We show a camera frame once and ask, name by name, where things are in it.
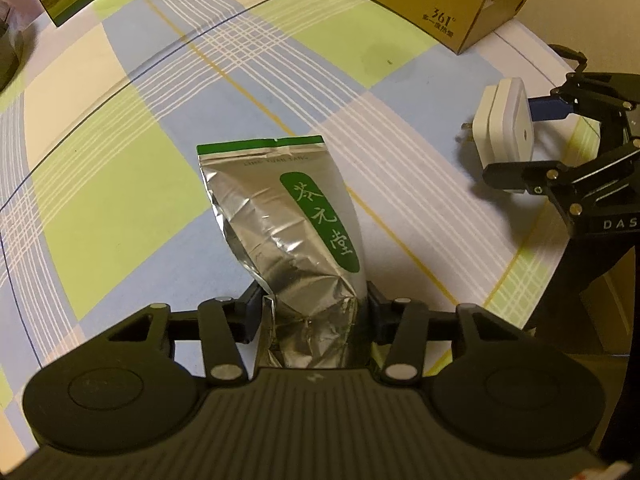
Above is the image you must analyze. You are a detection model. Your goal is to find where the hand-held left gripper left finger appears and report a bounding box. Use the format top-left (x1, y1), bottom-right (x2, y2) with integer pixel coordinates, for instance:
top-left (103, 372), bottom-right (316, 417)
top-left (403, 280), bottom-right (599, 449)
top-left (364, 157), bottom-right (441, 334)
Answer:
top-left (100, 282), bottom-right (263, 386)

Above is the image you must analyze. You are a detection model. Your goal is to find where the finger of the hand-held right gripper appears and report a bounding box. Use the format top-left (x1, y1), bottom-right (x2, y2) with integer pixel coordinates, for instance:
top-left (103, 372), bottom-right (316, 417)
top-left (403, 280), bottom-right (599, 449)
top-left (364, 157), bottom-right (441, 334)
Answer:
top-left (482, 142), bottom-right (640, 218)
top-left (527, 74), bottom-right (640, 122)

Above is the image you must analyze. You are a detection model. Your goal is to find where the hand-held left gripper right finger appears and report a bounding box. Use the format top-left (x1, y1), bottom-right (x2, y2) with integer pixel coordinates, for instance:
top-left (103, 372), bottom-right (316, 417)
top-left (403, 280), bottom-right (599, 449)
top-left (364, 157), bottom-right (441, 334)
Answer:
top-left (369, 282), bottom-right (538, 386)

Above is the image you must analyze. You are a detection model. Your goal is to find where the white plug charger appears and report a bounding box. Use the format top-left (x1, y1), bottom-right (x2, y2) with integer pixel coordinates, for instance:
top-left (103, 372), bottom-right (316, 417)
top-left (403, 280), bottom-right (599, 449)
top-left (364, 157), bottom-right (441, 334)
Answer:
top-left (460, 77), bottom-right (536, 196)

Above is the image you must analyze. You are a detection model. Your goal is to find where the silver foil tea pouch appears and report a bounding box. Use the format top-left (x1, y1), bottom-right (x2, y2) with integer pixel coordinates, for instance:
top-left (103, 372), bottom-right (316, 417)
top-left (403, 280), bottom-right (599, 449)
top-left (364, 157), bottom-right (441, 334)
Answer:
top-left (196, 136), bottom-right (368, 371)

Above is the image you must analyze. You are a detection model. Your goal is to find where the dark pot in plastic wrap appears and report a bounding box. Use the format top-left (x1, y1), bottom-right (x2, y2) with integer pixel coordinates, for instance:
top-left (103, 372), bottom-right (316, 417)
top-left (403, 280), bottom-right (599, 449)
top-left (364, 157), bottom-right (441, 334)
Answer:
top-left (0, 2), bottom-right (26, 93)

